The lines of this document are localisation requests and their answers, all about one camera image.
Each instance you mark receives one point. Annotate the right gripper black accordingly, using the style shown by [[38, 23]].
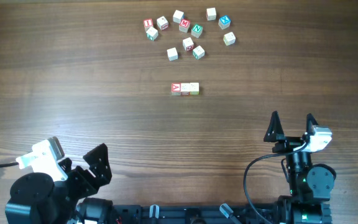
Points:
[[287, 142]]

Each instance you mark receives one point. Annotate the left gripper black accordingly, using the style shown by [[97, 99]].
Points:
[[89, 188]]

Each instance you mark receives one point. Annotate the red A letter block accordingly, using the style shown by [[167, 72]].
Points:
[[176, 89]]

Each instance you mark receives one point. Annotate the yellow-sided picture block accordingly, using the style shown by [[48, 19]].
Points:
[[194, 88]]

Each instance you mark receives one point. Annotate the dark red sided block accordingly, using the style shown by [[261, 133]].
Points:
[[185, 88]]

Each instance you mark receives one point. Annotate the teal-sided picture block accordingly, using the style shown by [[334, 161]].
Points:
[[152, 33]]

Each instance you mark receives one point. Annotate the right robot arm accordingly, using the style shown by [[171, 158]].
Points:
[[310, 184]]

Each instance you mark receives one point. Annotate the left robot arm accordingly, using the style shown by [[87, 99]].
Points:
[[37, 198]]

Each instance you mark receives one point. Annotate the yellow-sided block right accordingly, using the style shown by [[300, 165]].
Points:
[[229, 38]]

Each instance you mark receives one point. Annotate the green-sided picture block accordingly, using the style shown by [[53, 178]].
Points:
[[198, 52]]

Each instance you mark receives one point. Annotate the blue X letter block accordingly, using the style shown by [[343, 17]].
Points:
[[224, 22]]

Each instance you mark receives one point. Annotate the plain wooden picture block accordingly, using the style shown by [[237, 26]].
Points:
[[172, 54]]

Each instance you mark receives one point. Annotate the red O sided block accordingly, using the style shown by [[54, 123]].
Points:
[[188, 44]]

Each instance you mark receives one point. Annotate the green N letter block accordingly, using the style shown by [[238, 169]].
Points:
[[197, 30]]

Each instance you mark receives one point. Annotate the plain wooden block top right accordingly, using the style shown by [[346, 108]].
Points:
[[211, 13]]

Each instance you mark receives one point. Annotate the red I letter block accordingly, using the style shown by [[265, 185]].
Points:
[[148, 23]]

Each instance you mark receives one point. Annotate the red M letter block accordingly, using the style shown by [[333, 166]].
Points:
[[184, 25]]

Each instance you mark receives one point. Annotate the red-sided picture block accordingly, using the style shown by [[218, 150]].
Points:
[[162, 23]]

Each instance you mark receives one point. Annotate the plain top block blue side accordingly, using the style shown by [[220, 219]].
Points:
[[178, 16]]

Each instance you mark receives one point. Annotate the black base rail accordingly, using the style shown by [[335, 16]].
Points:
[[264, 213]]

